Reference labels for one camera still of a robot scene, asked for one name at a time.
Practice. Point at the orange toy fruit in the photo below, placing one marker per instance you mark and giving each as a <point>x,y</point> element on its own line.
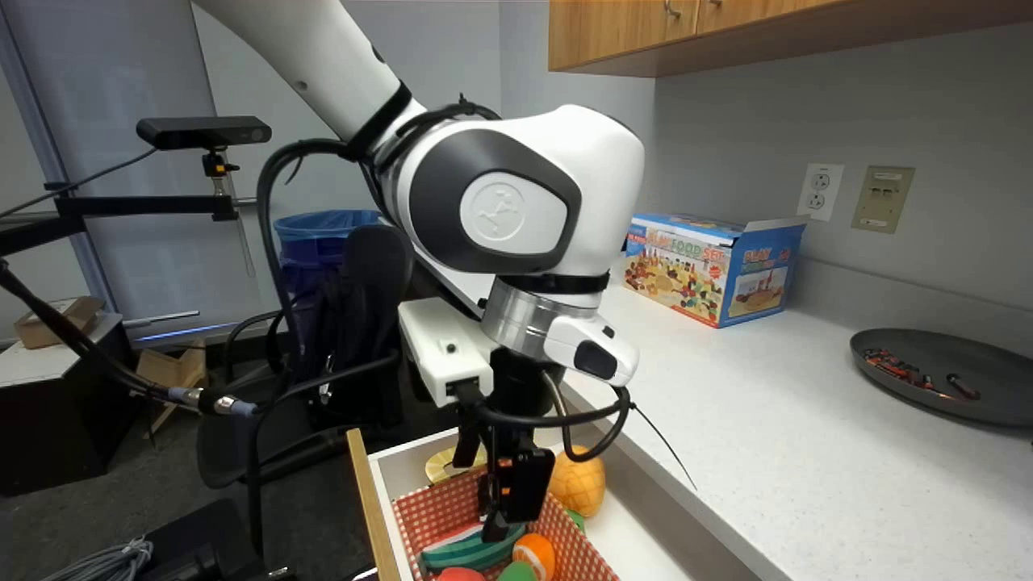
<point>582,486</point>

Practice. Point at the beige wall plate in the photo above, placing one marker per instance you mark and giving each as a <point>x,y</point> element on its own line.
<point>882,198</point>

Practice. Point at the small orange toy ball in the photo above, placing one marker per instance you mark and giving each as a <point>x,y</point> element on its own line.
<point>537,558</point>

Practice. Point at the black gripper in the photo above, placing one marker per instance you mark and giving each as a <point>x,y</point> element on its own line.
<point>520,404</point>

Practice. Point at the wooden kitchen drawer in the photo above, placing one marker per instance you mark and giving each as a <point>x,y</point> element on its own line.
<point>647,529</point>

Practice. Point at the blue lined trash bin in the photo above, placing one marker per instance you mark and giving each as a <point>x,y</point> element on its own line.
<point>312,244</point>

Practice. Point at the black stereo camera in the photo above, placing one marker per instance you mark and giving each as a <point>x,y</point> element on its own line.
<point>203,132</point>

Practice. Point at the wooden wall cabinet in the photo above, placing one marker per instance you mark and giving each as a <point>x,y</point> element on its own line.
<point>754,27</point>

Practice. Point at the small cardboard box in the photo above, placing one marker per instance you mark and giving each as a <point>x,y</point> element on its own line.
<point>52,321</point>

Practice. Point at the dark round tray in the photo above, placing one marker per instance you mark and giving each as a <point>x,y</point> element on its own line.
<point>946,376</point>

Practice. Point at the long green toy vegetable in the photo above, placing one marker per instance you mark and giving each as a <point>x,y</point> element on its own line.
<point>462,554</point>

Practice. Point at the white wall outlet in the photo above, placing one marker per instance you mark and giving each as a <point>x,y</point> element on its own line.
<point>822,192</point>

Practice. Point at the red toy food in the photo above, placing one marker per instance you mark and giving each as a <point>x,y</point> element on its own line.
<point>461,577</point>

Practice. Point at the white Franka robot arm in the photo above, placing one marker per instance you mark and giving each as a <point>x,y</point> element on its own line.
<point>485,181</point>

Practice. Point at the colourful toy food box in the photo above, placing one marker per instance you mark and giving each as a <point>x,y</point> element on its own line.
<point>697,277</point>

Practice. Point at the beige toy bread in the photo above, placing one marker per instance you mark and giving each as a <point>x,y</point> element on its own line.
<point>442,465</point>

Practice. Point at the black desk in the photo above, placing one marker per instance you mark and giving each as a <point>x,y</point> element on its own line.
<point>52,430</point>

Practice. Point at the open cardboard box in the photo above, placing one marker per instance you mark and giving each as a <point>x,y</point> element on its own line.
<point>171,368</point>

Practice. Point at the red checkered basket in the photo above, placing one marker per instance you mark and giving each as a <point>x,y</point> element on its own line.
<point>431,510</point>

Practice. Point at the black office chair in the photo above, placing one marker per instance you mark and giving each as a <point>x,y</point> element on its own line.
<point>343,323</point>

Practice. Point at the black camera stand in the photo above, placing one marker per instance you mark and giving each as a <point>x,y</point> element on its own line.
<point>141,204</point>

